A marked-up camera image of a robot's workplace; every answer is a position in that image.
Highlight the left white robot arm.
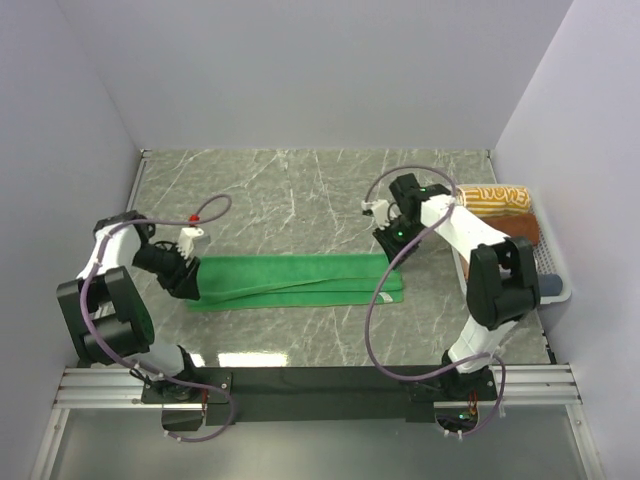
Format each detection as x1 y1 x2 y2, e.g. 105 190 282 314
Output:
56 210 208 402

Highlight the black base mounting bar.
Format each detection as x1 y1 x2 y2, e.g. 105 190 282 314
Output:
141 366 504 426

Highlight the green towel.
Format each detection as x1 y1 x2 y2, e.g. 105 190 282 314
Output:
186 253 404 312

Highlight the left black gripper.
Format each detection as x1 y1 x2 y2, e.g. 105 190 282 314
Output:
132 240 201 300

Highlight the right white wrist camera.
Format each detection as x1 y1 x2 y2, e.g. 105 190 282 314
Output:
361 200 397 226

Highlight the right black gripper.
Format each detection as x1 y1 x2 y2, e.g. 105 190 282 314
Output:
372 217 425 271

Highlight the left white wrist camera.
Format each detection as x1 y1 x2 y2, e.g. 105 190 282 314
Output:
177 214 210 260

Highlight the purple cable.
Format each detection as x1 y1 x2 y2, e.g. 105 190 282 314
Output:
79 194 236 444
364 166 507 439

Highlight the brown rolled towel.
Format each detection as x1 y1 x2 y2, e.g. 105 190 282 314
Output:
488 213 540 247

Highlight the yellow white rolled towel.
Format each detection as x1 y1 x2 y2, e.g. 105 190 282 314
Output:
456 185 532 217

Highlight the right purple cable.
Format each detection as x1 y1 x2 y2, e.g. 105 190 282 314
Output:
364 166 507 439

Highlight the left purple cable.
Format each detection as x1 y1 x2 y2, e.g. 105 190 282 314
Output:
79 194 236 444

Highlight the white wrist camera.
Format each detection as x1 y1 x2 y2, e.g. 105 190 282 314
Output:
177 214 210 260
361 200 397 226

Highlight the aluminium rail frame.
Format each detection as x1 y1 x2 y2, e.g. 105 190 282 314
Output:
33 149 599 479

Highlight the dark blue rolled towel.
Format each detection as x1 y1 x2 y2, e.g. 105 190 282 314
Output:
538 274 564 297

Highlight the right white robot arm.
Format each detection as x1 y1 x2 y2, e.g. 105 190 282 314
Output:
361 167 541 399

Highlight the white plastic basket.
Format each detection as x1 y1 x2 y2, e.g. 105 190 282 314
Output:
458 184 572 305

